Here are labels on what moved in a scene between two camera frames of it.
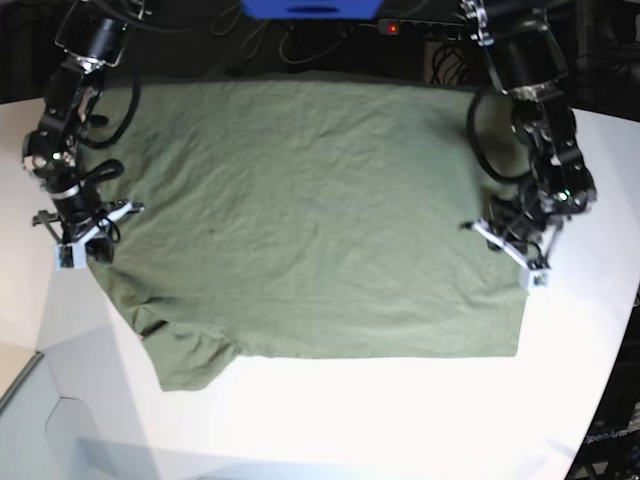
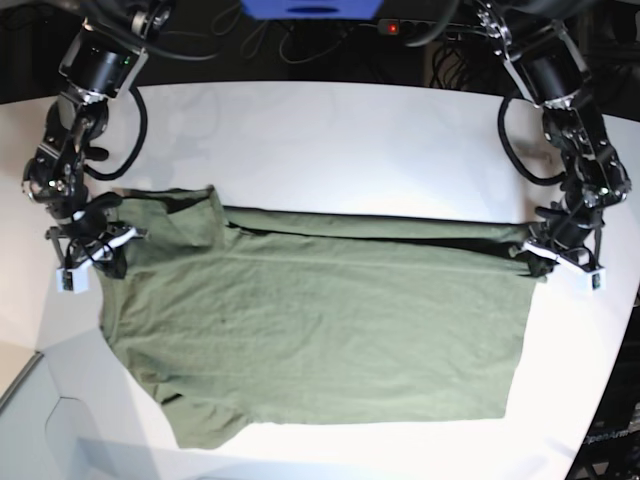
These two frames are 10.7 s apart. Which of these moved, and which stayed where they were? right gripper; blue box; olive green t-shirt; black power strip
Moved: right gripper; olive green t-shirt
Stayed: blue box; black power strip
